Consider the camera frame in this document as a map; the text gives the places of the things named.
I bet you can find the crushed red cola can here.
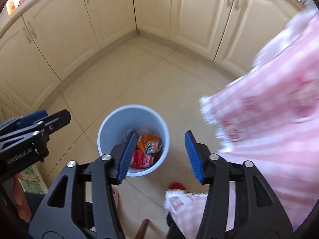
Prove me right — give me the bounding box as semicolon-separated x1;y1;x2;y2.
130;149;154;169

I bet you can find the crushed orange soda can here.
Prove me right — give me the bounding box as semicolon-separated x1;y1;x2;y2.
136;134;162;154

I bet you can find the clear plastic wrapper bag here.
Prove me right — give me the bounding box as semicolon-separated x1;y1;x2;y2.
120;128;139;145

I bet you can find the light blue trash bin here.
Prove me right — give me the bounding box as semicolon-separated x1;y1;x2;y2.
97;104;170;177

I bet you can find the person left hand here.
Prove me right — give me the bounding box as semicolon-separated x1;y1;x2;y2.
3;173;31;223

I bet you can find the pink checkered tablecloth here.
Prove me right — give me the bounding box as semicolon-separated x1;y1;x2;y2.
164;9;318;238

